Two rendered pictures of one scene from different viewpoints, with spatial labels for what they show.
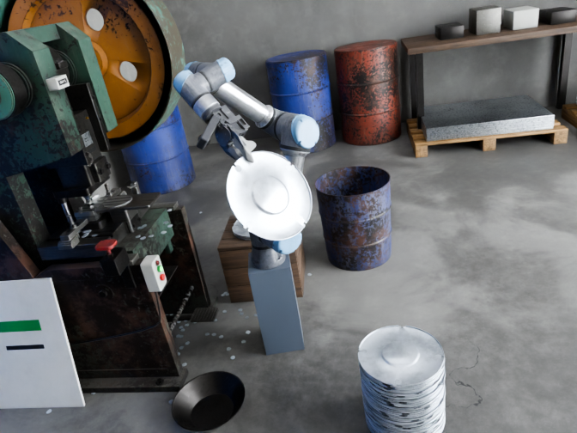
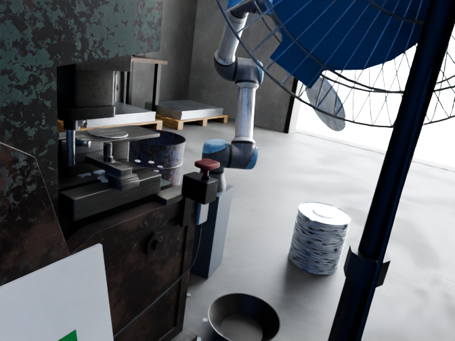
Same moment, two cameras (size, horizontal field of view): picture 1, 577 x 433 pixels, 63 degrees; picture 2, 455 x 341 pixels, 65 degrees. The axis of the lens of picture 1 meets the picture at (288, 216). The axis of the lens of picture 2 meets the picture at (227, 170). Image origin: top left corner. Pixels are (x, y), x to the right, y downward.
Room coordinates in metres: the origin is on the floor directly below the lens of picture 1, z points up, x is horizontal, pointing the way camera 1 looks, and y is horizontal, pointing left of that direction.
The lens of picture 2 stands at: (1.15, 1.63, 1.08)
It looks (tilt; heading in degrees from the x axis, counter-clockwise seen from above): 18 degrees down; 290
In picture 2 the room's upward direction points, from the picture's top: 8 degrees clockwise
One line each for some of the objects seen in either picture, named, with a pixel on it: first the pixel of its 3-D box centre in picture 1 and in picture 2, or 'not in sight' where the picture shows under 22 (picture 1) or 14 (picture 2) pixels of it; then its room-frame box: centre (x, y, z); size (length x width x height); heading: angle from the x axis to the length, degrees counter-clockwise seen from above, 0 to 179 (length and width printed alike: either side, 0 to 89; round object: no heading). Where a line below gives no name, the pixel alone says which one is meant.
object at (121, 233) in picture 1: (99, 225); (72, 172); (1.93, 0.84, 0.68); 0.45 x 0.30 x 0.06; 169
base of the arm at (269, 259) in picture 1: (266, 250); (211, 176); (1.77, 0.12, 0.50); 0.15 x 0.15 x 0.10
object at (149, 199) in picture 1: (132, 214); (118, 150); (1.89, 0.67, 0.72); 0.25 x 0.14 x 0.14; 79
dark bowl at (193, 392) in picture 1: (210, 405); (242, 323); (1.41, 0.44, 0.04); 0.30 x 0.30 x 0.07
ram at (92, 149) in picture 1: (79, 147); (86, 48); (1.92, 0.80, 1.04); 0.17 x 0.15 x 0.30; 79
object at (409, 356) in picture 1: (399, 353); (323, 212); (1.23, -0.30, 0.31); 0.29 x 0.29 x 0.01
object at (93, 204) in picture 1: (94, 209); (74, 145); (1.93, 0.83, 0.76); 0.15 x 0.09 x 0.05; 169
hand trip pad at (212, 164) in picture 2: (108, 252); (206, 173); (1.56, 0.68, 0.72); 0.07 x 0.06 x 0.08; 79
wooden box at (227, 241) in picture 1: (264, 254); not in sight; (2.29, 0.16, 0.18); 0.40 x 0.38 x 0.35; 82
